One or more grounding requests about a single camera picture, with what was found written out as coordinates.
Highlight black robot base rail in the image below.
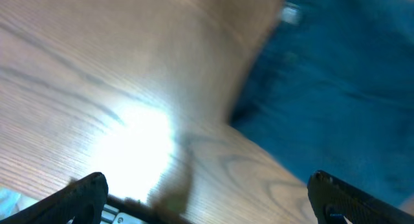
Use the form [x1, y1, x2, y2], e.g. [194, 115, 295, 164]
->
[93, 196, 191, 224]

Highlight dark blue shorts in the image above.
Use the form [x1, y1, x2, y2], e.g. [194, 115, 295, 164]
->
[230, 0, 413, 206]

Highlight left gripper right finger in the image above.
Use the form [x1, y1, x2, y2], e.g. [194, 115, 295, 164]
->
[307, 170, 413, 224]

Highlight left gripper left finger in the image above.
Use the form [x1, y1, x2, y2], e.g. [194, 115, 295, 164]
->
[1, 172, 109, 224]

